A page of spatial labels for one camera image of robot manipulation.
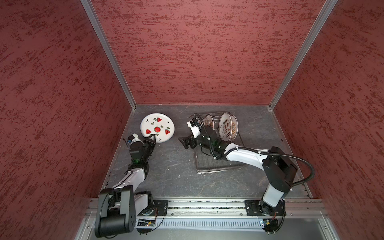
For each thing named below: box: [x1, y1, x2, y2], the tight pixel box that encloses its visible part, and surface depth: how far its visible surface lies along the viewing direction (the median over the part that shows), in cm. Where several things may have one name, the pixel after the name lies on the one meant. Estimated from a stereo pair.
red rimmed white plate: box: [218, 112, 233, 142], surface depth 99 cm
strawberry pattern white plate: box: [140, 113, 175, 143], surface depth 91 cm
